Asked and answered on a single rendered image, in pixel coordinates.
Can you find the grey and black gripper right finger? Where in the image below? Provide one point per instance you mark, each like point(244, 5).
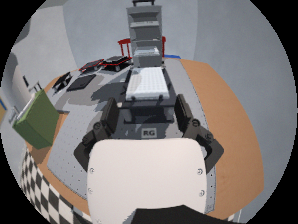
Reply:
point(192, 129)

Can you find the white microplate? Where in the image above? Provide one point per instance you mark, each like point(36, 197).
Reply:
point(147, 83)
point(146, 51)

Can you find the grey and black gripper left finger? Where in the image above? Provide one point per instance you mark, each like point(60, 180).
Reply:
point(102, 130)

